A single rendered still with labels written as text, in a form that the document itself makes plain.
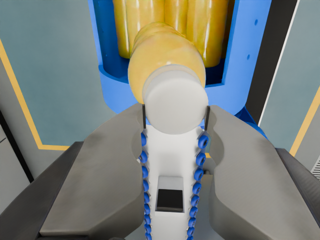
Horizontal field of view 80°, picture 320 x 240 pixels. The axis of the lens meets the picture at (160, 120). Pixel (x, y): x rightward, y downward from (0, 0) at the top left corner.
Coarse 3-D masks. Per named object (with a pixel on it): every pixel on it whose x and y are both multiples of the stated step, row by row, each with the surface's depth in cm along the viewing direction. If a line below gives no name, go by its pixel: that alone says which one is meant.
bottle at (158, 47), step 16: (144, 32) 19; (160, 32) 16; (176, 32) 18; (144, 48) 14; (160, 48) 13; (176, 48) 13; (192, 48) 14; (144, 64) 13; (160, 64) 13; (176, 64) 12; (192, 64) 13; (128, 80) 16; (144, 80) 13; (144, 96) 13
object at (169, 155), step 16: (160, 144) 69; (176, 144) 69; (192, 144) 68; (160, 160) 73; (176, 160) 72; (192, 160) 72; (176, 176) 77; (192, 176) 76; (192, 192) 81; (160, 224) 95; (176, 224) 94
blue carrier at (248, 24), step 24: (96, 0) 32; (240, 0) 21; (264, 0) 24; (96, 24) 32; (240, 24) 23; (264, 24) 27; (96, 48) 34; (240, 48) 25; (120, 72) 45; (216, 72) 47; (240, 72) 27; (120, 96) 29; (216, 96) 27; (240, 96) 30
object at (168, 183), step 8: (160, 176) 77; (160, 184) 74; (168, 184) 74; (176, 184) 74; (160, 192) 69; (168, 192) 69; (176, 192) 69; (160, 200) 66; (168, 200) 66; (176, 200) 66; (160, 208) 64; (168, 208) 64; (176, 208) 64; (184, 208) 65; (176, 216) 65
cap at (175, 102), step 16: (160, 80) 11; (176, 80) 11; (192, 80) 11; (160, 96) 11; (176, 96) 11; (192, 96) 11; (160, 112) 12; (176, 112) 12; (192, 112) 12; (160, 128) 12; (176, 128) 12; (192, 128) 12
